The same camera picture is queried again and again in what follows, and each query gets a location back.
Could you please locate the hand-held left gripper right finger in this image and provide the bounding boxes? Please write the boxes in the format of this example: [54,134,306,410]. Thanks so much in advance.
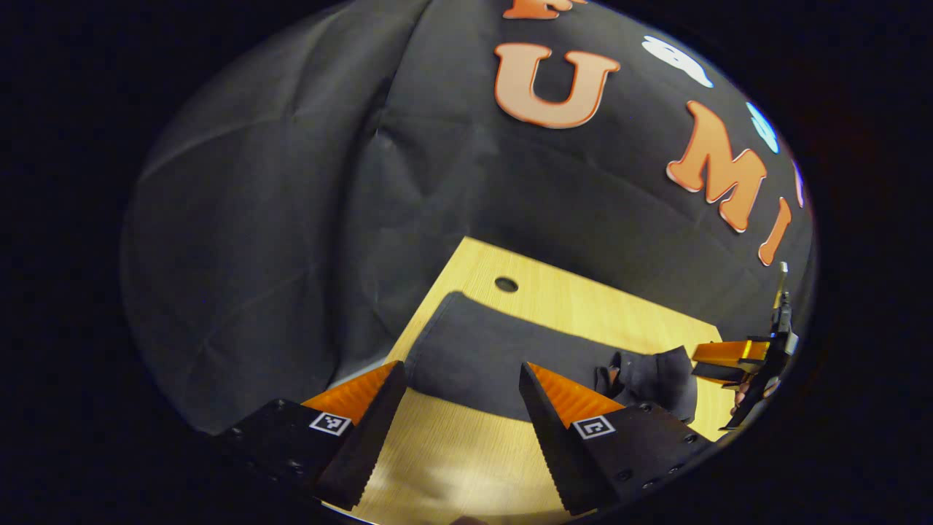
[518,362,714,517]

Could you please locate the black backdrop cloth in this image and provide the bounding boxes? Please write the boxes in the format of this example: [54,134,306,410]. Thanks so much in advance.
[120,0,817,435]

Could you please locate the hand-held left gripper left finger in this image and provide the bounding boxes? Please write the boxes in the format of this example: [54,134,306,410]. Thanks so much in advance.
[219,360,407,512]

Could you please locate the dark jeans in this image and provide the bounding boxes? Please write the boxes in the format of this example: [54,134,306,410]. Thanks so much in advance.
[403,290,700,425]

